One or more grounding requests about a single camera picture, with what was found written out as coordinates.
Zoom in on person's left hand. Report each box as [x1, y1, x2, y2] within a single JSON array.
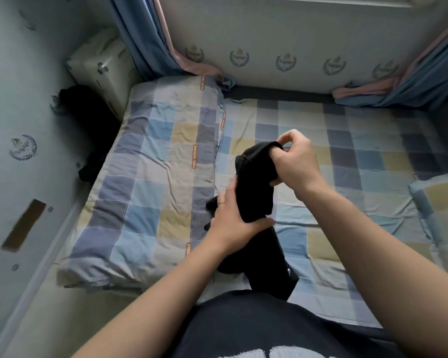
[[206, 177, 276, 258]]

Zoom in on person's right hand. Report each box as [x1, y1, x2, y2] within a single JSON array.
[[269, 129, 330, 202]]

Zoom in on black trousers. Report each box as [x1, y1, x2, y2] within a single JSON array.
[[205, 141, 301, 301]]

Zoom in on person's left forearm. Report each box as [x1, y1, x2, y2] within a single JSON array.
[[73, 235, 243, 358]]

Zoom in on person's right forearm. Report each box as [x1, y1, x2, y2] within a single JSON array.
[[299, 182, 448, 358]]

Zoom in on bed with plaid sheet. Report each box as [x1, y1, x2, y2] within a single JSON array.
[[56, 74, 448, 329]]

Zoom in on person's dark shirt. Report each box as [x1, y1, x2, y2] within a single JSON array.
[[164, 290, 404, 358]]

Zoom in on plaid quilt with orange tags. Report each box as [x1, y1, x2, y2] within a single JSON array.
[[56, 74, 226, 289]]

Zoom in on plaid pillow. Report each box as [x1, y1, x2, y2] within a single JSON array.
[[408, 171, 448, 284]]

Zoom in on blue curtain with pink lining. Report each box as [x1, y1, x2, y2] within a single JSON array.
[[108, 0, 236, 90], [331, 11, 448, 110]]

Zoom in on white framed window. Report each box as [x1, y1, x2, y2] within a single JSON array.
[[231, 0, 442, 8]]

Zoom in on brown cardboard piece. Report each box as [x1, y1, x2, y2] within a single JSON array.
[[1, 199, 48, 252]]

